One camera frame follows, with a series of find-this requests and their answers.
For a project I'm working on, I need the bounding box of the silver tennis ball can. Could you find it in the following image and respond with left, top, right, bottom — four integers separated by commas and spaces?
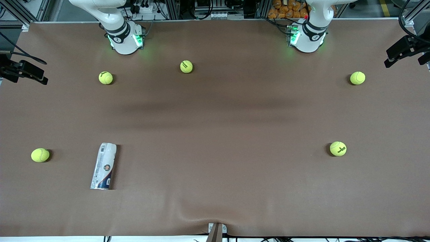
90, 143, 117, 190

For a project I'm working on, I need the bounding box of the green-lit right arm base box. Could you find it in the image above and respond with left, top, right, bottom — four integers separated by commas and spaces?
133, 26, 146, 48

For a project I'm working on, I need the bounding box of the green-lit left arm base box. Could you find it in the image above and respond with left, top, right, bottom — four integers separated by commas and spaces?
287, 24, 300, 48

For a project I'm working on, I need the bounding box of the orange bag of items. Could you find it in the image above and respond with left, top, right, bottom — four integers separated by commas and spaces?
268, 0, 309, 19

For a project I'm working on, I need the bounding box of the white power strip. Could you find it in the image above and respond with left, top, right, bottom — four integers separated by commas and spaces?
134, 4, 156, 14

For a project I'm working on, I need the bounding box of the brown table mat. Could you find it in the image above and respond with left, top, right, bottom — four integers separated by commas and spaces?
0, 18, 430, 237

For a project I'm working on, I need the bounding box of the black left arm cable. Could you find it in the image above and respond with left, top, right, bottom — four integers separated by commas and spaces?
399, 0, 430, 44

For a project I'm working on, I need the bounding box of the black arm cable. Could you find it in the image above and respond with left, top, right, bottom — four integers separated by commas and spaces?
0, 32, 47, 65
399, 0, 430, 44

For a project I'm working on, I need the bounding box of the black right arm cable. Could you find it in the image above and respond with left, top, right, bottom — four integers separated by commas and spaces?
0, 32, 47, 65

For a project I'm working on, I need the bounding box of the aluminium frame profile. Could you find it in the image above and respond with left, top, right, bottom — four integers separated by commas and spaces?
256, 0, 270, 19
401, 0, 430, 28
0, 0, 31, 31
167, 0, 180, 20

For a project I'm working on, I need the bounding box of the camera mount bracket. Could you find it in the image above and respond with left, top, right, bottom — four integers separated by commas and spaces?
206, 223, 227, 242

